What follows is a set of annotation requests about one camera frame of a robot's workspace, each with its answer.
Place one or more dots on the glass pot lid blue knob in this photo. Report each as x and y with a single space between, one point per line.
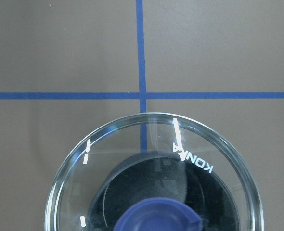
91 161

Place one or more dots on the dark blue saucepan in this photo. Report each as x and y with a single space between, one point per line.
149 175

